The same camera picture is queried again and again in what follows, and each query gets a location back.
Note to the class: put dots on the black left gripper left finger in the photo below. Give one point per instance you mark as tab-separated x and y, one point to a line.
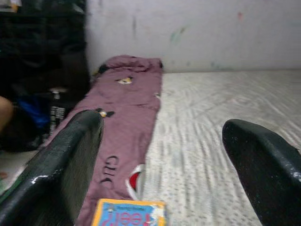
47	188

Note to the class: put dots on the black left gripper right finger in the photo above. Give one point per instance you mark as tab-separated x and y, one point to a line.
270	183

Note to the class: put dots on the yellow blue children's book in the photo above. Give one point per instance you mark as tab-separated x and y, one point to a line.
127	214

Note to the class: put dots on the black pump bottle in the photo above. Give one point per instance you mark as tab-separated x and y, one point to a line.
56	113

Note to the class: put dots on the blue bag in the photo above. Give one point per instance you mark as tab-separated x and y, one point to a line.
35	113

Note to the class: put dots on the white quilted mattress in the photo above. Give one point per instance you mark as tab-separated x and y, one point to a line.
200	106

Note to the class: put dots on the purple cartoon mouse blanket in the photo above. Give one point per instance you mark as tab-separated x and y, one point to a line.
131	99

